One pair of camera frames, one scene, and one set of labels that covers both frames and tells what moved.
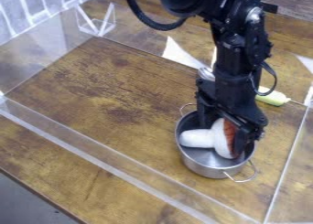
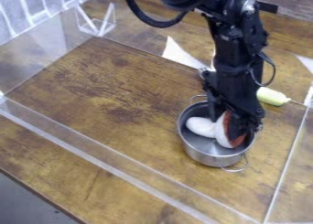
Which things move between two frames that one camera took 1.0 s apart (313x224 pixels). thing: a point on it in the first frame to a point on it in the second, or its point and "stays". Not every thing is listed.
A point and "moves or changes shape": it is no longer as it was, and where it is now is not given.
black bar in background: [268, 7] stays
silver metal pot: [202, 160] moves or changes shape
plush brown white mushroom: [219, 138] moves or changes shape
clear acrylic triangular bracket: [95, 26] stays
